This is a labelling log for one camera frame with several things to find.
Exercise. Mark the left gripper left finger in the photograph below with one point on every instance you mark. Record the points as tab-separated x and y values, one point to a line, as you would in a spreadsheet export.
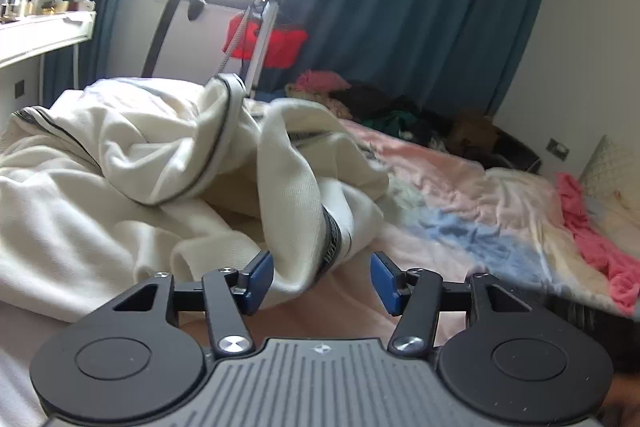
229	295

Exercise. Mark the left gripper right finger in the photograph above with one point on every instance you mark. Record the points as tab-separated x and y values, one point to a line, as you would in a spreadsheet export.
414	297

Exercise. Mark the cream white striped garment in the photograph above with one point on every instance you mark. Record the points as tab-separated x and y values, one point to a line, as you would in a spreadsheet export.
132	177

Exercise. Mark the pile of mixed clothes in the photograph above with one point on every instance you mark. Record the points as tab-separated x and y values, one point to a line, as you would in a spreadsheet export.
366	105

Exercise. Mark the pastel multicolour bed sheet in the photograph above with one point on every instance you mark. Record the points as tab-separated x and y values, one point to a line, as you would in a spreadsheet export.
450	216

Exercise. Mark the brown cardboard box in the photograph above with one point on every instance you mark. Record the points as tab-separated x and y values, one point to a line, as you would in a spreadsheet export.
472	131

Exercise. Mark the pink cloth on bed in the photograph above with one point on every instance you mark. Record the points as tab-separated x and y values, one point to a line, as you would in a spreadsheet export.
620	269

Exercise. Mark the white quilted pillow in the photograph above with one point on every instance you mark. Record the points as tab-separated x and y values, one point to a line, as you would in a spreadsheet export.
612	176

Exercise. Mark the white desk with drawers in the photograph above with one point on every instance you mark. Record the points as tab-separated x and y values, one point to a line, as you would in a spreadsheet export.
23	47

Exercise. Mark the cosmetics bottles on desk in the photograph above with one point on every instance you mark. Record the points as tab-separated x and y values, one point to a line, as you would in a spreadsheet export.
15	10

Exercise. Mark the wall power socket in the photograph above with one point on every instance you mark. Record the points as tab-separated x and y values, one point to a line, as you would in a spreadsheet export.
557	149

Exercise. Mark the dark wooden chair frame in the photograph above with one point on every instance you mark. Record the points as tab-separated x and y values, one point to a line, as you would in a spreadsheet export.
159	36

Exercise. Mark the garment steamer pole with hose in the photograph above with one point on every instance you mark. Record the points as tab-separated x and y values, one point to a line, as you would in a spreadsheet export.
268	18

